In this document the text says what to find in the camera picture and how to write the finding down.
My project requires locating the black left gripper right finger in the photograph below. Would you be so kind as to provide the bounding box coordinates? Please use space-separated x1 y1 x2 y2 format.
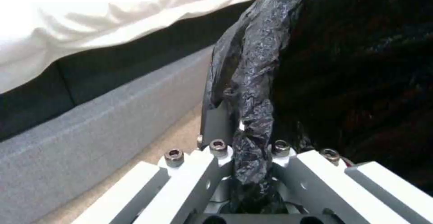
270 140 433 224

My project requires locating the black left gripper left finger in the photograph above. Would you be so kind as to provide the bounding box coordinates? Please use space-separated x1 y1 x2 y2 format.
71 99 242 224

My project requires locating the black plastic trash bag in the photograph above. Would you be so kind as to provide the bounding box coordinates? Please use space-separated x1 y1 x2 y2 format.
206 0 433 214

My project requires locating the white bed sheet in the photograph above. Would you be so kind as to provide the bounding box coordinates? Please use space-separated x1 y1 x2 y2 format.
0 0 280 92

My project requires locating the grey upholstered bed frame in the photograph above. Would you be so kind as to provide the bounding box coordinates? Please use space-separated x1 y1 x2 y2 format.
0 0 261 224

